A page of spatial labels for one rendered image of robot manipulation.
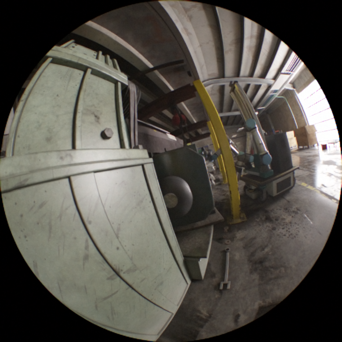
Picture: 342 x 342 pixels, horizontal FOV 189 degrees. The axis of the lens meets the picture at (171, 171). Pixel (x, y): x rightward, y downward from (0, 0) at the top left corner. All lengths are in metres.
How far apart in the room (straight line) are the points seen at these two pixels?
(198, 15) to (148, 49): 4.22
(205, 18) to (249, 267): 6.04
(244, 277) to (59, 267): 0.84
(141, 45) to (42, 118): 1.19
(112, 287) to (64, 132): 0.41
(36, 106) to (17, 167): 0.19
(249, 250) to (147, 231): 0.81
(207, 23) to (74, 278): 5.84
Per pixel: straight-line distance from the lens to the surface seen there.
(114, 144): 0.38
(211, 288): 0.81
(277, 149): 1.62
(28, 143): 0.33
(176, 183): 0.45
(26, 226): 0.25
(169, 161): 0.56
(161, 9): 0.95
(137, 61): 1.23
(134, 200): 0.31
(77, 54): 0.61
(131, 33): 1.32
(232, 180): 1.10
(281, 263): 0.93
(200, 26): 5.57
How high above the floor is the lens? 0.76
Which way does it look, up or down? 2 degrees down
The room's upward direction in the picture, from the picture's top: 15 degrees counter-clockwise
